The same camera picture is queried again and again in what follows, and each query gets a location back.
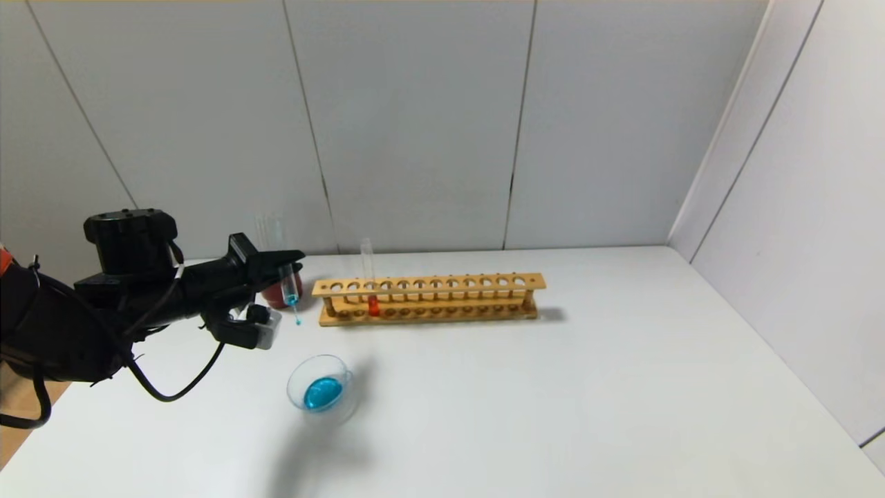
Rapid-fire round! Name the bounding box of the test tube with red pigment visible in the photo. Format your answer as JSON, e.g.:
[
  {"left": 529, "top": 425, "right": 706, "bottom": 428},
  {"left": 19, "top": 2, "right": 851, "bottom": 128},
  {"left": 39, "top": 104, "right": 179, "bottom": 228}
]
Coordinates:
[{"left": 360, "top": 239, "right": 381, "bottom": 317}]

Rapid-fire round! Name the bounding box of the test tube with blue pigment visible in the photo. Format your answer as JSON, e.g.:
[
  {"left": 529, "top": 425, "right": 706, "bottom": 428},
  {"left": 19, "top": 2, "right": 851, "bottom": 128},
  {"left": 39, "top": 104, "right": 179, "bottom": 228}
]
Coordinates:
[{"left": 277, "top": 263, "right": 304, "bottom": 326}]

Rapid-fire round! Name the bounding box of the wooden test tube rack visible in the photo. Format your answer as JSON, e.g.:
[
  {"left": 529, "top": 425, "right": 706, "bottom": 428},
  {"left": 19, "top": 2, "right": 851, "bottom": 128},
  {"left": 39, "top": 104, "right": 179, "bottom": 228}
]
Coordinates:
[{"left": 313, "top": 273, "right": 547, "bottom": 327}]

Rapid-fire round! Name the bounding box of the dark red plastic cup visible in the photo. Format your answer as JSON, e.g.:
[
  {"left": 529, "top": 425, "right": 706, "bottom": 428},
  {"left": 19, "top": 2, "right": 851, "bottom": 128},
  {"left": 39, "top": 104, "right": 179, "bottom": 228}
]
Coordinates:
[{"left": 261, "top": 271, "right": 305, "bottom": 310}]

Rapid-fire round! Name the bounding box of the clear glass beaker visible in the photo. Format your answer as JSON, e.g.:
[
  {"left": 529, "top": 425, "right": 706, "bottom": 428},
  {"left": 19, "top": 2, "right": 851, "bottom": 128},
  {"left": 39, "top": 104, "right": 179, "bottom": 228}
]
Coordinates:
[{"left": 287, "top": 354, "right": 360, "bottom": 424}]

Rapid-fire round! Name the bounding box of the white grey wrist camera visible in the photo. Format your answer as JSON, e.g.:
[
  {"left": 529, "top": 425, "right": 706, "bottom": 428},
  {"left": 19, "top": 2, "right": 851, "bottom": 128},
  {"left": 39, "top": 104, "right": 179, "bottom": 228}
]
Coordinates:
[{"left": 204, "top": 303, "right": 283, "bottom": 351}]

